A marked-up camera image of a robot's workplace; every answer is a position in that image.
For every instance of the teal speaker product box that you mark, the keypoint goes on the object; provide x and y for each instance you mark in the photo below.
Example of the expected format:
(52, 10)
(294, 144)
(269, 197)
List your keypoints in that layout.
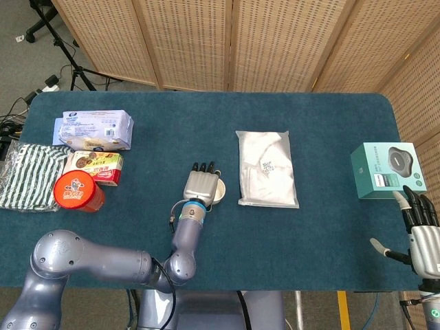
(385, 168)

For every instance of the white garment in clear bag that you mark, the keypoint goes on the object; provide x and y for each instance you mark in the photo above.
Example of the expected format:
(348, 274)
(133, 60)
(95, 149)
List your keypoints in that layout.
(266, 168)

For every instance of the white power strip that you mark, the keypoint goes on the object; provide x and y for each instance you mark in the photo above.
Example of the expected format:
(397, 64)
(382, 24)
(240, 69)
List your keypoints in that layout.
(51, 81)

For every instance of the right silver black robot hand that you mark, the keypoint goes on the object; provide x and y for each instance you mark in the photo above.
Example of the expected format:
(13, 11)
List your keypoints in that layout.
(424, 251)

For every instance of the white blue tissue pack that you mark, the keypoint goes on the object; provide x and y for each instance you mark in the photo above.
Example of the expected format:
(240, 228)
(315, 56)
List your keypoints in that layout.
(93, 129)

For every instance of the small white paper cup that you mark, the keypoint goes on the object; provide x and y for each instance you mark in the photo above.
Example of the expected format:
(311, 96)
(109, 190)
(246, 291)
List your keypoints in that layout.
(221, 192)

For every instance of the silver metal table leg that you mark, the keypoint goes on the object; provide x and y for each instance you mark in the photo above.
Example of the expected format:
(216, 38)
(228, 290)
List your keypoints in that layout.
(299, 309)

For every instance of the dark teal table mat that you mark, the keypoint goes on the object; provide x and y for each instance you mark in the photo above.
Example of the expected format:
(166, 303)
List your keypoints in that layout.
(275, 247)

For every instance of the black tripod stand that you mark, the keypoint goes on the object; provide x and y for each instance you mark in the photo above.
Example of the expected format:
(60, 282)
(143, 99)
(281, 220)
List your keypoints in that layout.
(78, 72)

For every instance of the orange lidded snack canister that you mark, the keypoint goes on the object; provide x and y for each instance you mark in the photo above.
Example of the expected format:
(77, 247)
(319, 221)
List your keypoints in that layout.
(75, 189)

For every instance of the black office chair base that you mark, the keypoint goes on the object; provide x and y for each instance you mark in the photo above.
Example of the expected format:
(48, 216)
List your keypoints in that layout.
(31, 36)

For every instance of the small white floor tag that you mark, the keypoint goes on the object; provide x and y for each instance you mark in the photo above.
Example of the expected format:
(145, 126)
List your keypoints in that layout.
(19, 38)

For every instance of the red green food box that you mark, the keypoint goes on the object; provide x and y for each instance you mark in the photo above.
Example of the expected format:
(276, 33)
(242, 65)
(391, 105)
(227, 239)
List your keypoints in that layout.
(99, 165)

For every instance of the green white striped cloth bag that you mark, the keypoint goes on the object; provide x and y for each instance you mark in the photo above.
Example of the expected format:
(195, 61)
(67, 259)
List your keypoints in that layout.
(31, 172)

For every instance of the grey-blue robot torso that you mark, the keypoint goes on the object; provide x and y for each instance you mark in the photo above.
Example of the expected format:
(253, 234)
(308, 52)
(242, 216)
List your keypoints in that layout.
(213, 309)

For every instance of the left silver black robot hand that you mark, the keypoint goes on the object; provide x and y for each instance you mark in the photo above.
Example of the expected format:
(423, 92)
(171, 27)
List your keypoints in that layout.
(201, 185)

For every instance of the wooden rattan folding screen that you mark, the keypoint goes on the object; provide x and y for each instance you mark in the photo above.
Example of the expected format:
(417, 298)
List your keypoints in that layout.
(192, 41)

